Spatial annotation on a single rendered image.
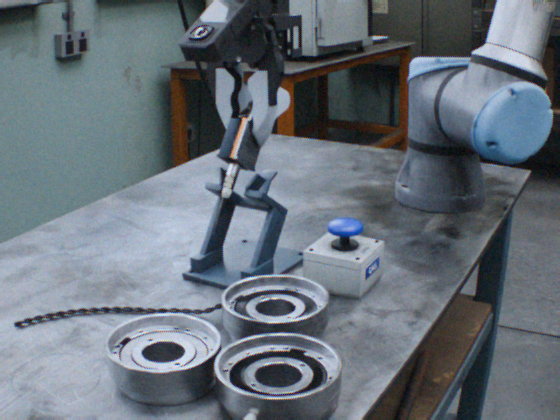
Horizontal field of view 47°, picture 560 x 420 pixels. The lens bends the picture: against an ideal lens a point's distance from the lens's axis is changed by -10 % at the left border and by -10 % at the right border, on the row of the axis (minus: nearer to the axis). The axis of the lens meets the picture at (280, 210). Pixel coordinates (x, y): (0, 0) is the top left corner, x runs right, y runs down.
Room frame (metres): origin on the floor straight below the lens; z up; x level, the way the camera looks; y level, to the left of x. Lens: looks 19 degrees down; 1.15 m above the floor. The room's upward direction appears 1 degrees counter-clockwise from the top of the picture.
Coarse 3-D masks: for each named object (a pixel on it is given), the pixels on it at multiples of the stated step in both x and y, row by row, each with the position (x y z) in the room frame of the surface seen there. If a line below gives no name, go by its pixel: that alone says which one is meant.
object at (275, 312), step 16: (240, 288) 0.65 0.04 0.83; (256, 288) 0.66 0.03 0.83; (272, 288) 0.66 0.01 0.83; (304, 288) 0.65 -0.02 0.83; (320, 288) 0.63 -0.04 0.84; (224, 304) 0.60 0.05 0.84; (256, 304) 0.62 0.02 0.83; (272, 304) 0.63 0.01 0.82; (288, 304) 0.63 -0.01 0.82; (304, 304) 0.62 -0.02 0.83; (320, 304) 0.62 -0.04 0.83; (224, 320) 0.59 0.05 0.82; (240, 320) 0.57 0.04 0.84; (256, 320) 0.56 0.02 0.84; (272, 320) 0.58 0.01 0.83; (288, 320) 0.56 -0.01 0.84; (304, 320) 0.57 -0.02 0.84; (320, 320) 0.58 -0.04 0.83; (240, 336) 0.57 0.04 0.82; (320, 336) 0.60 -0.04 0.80
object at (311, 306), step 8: (288, 288) 0.66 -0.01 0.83; (240, 296) 0.64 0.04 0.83; (248, 296) 0.64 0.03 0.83; (256, 296) 0.64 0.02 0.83; (296, 296) 0.64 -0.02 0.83; (304, 296) 0.64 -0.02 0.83; (240, 304) 0.62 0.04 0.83; (312, 304) 0.62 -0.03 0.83; (240, 312) 0.60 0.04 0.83; (304, 312) 0.60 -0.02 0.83; (312, 312) 0.60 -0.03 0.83
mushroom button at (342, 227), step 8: (328, 224) 0.73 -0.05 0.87; (336, 224) 0.72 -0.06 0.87; (344, 224) 0.72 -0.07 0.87; (352, 224) 0.72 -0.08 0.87; (360, 224) 0.73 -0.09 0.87; (336, 232) 0.71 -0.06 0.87; (344, 232) 0.71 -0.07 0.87; (352, 232) 0.71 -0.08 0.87; (360, 232) 0.72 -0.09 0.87; (344, 240) 0.72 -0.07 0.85
